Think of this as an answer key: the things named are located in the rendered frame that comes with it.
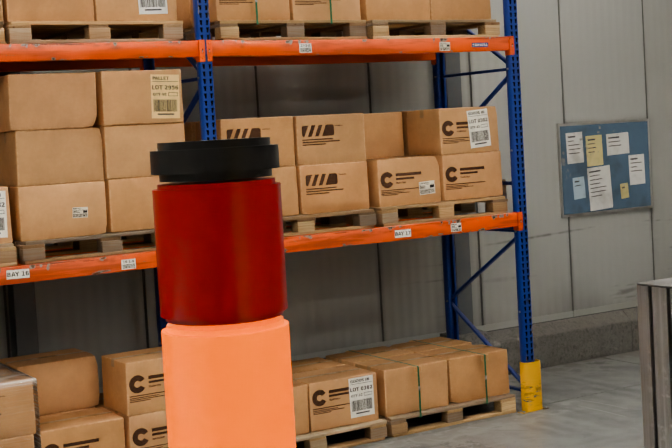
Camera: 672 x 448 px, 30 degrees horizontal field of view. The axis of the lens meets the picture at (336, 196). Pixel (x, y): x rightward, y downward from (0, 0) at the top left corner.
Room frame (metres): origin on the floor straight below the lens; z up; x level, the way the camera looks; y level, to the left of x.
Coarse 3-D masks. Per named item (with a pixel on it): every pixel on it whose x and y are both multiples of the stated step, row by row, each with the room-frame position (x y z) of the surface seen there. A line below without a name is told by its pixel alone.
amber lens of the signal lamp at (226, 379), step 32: (192, 352) 0.47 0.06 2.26; (224, 352) 0.46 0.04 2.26; (256, 352) 0.47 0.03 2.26; (288, 352) 0.48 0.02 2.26; (192, 384) 0.47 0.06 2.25; (224, 384) 0.46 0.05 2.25; (256, 384) 0.47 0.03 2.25; (288, 384) 0.48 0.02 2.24; (192, 416) 0.47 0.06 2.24; (224, 416) 0.46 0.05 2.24; (256, 416) 0.47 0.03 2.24; (288, 416) 0.48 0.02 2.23
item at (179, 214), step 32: (160, 192) 0.47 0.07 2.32; (192, 192) 0.46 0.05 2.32; (224, 192) 0.46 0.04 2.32; (256, 192) 0.47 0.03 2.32; (160, 224) 0.47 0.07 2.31; (192, 224) 0.46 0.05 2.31; (224, 224) 0.46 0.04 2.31; (256, 224) 0.47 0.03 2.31; (160, 256) 0.48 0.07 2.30; (192, 256) 0.46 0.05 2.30; (224, 256) 0.46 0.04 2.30; (256, 256) 0.47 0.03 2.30; (160, 288) 0.48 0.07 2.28; (192, 288) 0.46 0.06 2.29; (224, 288) 0.46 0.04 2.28; (256, 288) 0.47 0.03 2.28; (192, 320) 0.47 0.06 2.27; (224, 320) 0.47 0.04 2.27; (256, 320) 0.47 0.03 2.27
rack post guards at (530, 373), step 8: (536, 360) 10.06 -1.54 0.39; (520, 368) 9.98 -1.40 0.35; (528, 368) 9.93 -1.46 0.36; (536, 368) 9.97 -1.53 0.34; (520, 376) 9.98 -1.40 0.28; (528, 376) 9.93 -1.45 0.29; (536, 376) 9.97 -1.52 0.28; (528, 384) 9.93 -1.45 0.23; (536, 384) 9.97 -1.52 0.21; (528, 392) 9.93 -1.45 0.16; (536, 392) 9.97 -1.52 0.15; (528, 400) 9.93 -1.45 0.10; (536, 400) 9.96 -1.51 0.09; (528, 408) 9.93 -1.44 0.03; (536, 408) 9.96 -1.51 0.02; (544, 408) 10.02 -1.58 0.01
